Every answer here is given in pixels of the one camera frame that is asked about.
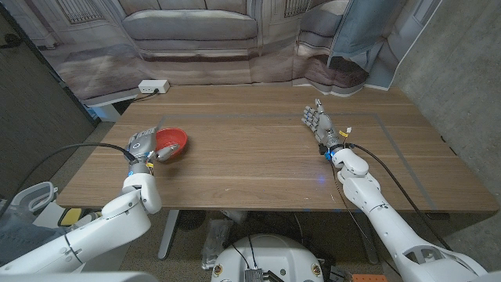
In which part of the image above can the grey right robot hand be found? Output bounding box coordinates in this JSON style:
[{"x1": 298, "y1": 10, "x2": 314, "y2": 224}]
[{"x1": 301, "y1": 98, "x2": 344, "y2": 148}]

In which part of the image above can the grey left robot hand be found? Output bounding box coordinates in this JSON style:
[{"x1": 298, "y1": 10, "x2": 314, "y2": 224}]
[{"x1": 124, "y1": 127, "x2": 182, "y2": 177}]

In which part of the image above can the red speckled bowl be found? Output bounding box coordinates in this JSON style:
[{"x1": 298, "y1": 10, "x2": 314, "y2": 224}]
[{"x1": 155, "y1": 127, "x2": 189, "y2": 161}]

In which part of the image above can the white low shelf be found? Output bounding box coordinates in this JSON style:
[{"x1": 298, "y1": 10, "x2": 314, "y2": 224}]
[{"x1": 84, "y1": 93, "x2": 138, "y2": 123}]

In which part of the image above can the grey tape outline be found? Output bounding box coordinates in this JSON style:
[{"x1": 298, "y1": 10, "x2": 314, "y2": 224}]
[{"x1": 156, "y1": 113, "x2": 438, "y2": 211}]

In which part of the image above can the white power strip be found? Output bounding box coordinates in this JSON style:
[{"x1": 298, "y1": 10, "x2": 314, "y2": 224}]
[{"x1": 138, "y1": 79, "x2": 171, "y2": 95}]

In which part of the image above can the black round object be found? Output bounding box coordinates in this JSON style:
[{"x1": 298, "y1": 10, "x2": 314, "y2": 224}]
[{"x1": 175, "y1": 210, "x2": 207, "y2": 231}]

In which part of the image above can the grey table leg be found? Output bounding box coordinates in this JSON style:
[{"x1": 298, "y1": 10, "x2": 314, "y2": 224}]
[
  {"x1": 157, "y1": 210, "x2": 180, "y2": 261},
  {"x1": 354, "y1": 213, "x2": 380, "y2": 266}
]

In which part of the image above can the yellow black foot pedal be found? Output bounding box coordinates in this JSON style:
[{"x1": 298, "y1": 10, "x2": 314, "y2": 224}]
[{"x1": 57, "y1": 207, "x2": 84, "y2": 228}]

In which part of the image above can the printed sofa room backdrop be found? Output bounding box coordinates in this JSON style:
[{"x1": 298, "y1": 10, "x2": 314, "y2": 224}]
[{"x1": 0, "y1": 0, "x2": 443, "y2": 107}]

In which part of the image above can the dark grey partition panel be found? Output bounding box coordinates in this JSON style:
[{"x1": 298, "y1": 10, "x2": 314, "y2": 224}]
[{"x1": 0, "y1": 3, "x2": 101, "y2": 201}]

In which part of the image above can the clear plastic bag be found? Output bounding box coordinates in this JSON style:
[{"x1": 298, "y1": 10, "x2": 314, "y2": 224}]
[{"x1": 201, "y1": 218, "x2": 234, "y2": 270}]

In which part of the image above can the white loop-shaped plastic object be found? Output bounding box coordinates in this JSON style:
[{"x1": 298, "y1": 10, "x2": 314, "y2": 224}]
[{"x1": 10, "y1": 181, "x2": 59, "y2": 215}]

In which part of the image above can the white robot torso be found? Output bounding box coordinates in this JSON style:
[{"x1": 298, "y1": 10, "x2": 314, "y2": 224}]
[{"x1": 210, "y1": 233, "x2": 325, "y2": 282}]

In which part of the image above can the person's leg in jeans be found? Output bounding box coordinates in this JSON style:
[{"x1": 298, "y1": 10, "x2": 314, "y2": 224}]
[{"x1": 0, "y1": 217, "x2": 67, "y2": 267}]

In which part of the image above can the orange box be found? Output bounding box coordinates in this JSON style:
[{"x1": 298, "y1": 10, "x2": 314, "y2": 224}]
[{"x1": 351, "y1": 273, "x2": 388, "y2": 282}]

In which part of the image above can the black knob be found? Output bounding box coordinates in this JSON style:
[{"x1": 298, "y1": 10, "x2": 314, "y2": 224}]
[{"x1": 0, "y1": 34, "x2": 23, "y2": 50}]

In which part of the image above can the black power strip cable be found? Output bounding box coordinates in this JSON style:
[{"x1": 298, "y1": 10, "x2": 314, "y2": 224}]
[{"x1": 131, "y1": 89, "x2": 160, "y2": 103}]

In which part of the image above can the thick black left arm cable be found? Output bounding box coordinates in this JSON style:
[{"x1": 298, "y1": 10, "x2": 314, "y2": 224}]
[{"x1": 0, "y1": 143, "x2": 138, "y2": 219}]

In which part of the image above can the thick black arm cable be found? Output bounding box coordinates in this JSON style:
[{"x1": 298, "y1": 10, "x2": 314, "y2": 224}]
[
  {"x1": 0, "y1": 143, "x2": 138, "y2": 219},
  {"x1": 346, "y1": 143, "x2": 453, "y2": 251}
]

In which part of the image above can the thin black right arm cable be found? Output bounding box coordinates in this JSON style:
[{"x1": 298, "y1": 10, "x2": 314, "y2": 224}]
[{"x1": 328, "y1": 158, "x2": 402, "y2": 277}]

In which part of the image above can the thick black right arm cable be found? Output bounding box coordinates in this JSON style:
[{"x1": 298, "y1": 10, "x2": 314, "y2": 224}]
[{"x1": 346, "y1": 143, "x2": 453, "y2": 251}]

